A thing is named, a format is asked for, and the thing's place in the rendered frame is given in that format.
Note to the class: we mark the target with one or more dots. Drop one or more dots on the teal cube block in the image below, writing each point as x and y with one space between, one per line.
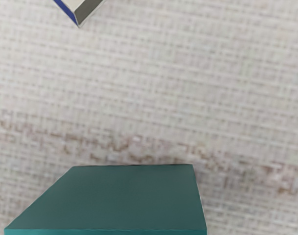
109 203

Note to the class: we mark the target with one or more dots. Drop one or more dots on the white and blue book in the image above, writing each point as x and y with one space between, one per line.
79 9

